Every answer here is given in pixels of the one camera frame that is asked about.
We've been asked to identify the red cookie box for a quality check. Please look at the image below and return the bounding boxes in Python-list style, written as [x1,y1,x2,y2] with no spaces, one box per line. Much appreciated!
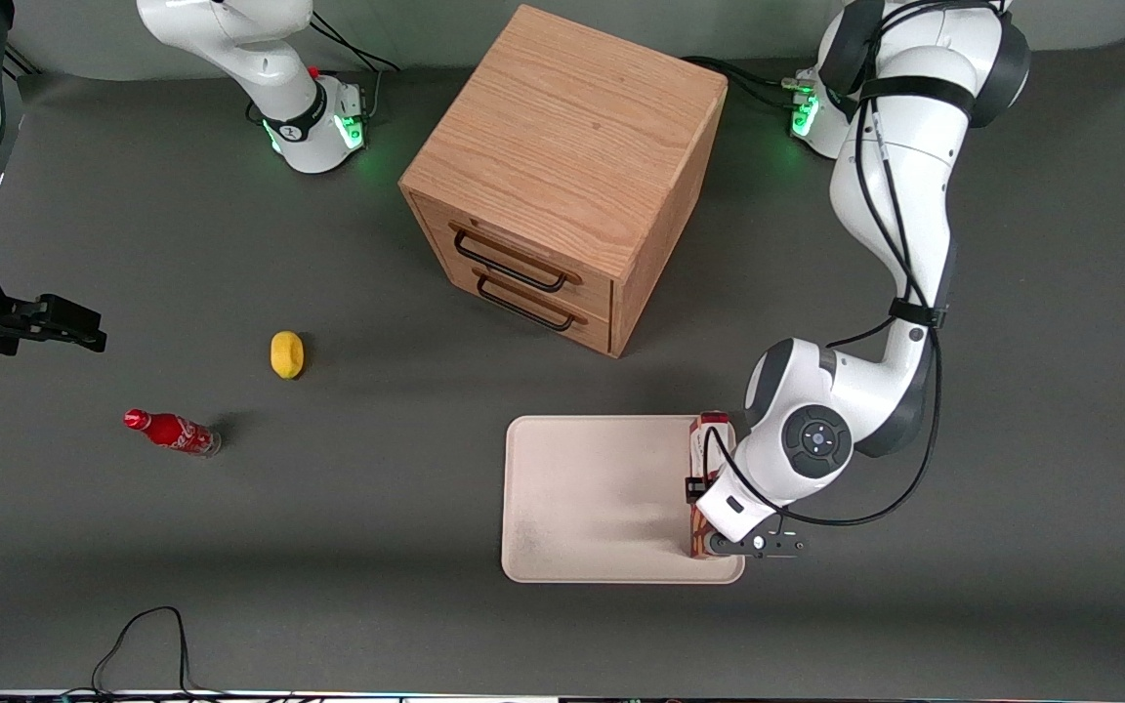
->
[687,410,735,559]

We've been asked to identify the cream rectangular tray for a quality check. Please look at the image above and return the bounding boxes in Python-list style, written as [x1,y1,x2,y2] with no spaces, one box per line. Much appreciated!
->
[501,415,747,586]

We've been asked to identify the red cola bottle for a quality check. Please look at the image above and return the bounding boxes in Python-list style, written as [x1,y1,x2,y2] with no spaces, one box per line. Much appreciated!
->
[123,408,223,458]

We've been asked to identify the wooden drawer front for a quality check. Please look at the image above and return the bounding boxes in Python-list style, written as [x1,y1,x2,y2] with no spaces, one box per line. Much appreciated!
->
[443,262,613,355]
[418,198,615,315]

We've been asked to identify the yellow lemon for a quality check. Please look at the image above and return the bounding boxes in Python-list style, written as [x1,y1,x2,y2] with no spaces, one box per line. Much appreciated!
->
[270,330,306,380]

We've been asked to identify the wooden two-drawer cabinet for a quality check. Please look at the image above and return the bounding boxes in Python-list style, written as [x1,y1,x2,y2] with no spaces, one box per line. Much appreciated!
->
[398,4,729,359]

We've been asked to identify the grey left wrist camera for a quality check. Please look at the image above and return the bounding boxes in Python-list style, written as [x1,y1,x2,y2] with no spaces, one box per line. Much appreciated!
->
[705,527,809,560]

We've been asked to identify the black metal drawer handle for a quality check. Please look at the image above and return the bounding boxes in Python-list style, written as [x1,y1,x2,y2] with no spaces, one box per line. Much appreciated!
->
[451,224,584,294]
[472,266,589,333]

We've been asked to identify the black looped table cable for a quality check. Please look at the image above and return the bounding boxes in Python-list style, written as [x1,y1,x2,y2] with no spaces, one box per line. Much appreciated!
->
[60,604,231,700]

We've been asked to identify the black right base cable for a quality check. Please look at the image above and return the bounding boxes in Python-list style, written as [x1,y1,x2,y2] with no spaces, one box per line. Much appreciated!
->
[309,10,401,118]

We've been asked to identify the black base cable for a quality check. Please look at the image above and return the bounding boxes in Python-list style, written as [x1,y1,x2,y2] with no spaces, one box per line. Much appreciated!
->
[684,54,817,111]
[309,10,401,118]

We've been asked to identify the black left base cable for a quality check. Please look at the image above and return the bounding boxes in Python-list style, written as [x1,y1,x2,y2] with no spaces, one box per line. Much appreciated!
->
[684,54,817,111]

